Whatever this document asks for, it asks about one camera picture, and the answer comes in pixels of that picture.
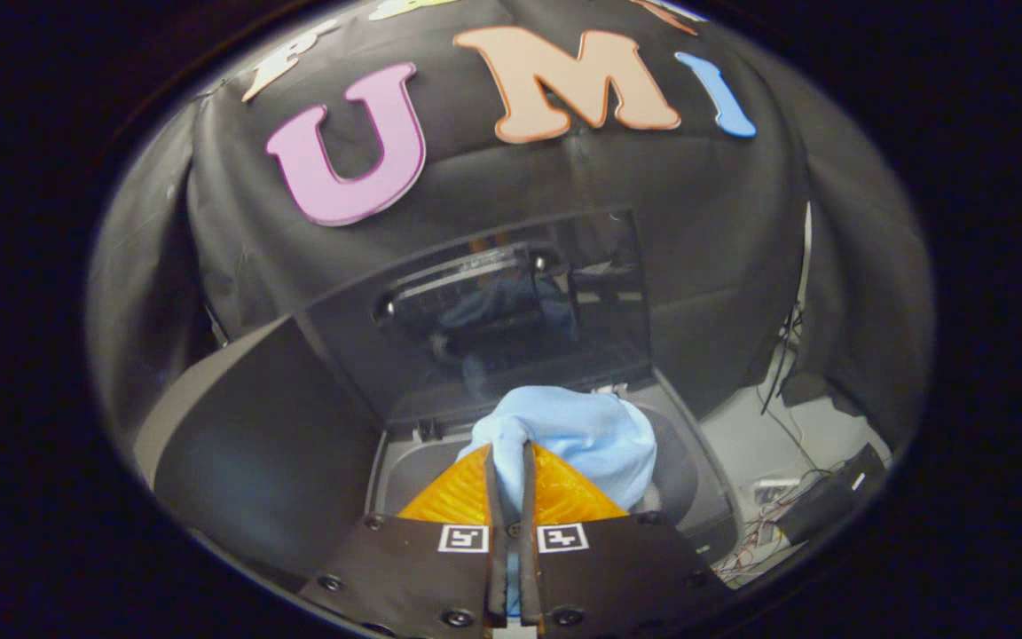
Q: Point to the beige cabinet with dark top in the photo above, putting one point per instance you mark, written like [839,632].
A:
[254,444]

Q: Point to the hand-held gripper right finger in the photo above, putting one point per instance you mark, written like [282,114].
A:
[617,568]

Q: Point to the black floor box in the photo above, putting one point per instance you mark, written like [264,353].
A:
[830,501]

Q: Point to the thin white pole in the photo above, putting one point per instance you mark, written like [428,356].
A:
[804,257]

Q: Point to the black backdrop cloth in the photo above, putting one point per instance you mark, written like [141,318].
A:
[520,177]

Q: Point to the light blue garment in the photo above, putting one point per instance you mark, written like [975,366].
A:
[582,435]

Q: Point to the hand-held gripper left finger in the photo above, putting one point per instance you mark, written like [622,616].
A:
[422,568]

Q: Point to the white power strip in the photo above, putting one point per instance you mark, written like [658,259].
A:
[775,490]

